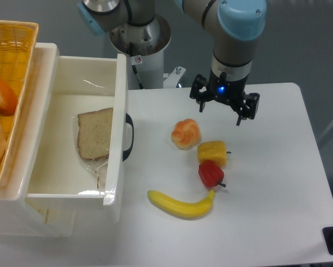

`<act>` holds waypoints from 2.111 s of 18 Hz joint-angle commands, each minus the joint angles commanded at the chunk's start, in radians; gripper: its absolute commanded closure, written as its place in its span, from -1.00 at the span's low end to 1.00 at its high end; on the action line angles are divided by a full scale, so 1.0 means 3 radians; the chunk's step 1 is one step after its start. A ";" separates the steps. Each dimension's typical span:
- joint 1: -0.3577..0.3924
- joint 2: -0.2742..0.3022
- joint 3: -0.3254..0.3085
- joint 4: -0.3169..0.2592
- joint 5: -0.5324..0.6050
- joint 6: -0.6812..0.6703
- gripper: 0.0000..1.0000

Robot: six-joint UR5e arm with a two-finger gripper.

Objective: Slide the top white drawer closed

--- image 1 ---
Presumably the yellow wicker basket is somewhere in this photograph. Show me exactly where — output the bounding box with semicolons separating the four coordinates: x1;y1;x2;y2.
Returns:
0;20;39;187

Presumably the yellow corn piece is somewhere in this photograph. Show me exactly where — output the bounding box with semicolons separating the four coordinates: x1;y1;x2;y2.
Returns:
197;140;231;168

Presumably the white metal base bracket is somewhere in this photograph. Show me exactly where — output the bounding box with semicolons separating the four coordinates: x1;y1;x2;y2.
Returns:
163;66;186;88

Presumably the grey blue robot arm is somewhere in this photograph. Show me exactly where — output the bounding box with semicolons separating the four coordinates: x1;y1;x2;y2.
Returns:
77;1;267;121

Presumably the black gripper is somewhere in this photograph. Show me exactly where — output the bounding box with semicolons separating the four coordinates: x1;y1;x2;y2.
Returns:
190;72;260;126

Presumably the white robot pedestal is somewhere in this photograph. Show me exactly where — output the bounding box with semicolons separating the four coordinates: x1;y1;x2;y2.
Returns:
110;14;171;90

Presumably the orange white knotted bun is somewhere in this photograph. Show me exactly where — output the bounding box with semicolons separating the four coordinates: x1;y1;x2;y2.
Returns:
171;118;201;150

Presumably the red bell pepper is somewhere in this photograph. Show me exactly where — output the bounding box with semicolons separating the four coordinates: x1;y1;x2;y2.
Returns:
198;161;226;188

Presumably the white top drawer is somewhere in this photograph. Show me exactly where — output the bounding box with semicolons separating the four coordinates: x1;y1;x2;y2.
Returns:
27;54;133;221

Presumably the white drawer cabinet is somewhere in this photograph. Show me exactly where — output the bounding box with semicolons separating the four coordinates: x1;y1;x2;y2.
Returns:
0;43;76;237

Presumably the slice of brown bread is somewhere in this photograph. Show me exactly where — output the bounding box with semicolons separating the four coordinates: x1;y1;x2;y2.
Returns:
77;108;113;161

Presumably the yellow banana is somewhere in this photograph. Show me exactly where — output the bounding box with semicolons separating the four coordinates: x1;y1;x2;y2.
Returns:
147;190;215;219

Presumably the orange bread loaf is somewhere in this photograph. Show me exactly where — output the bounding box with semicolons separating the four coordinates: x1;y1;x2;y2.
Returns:
0;77;18;116

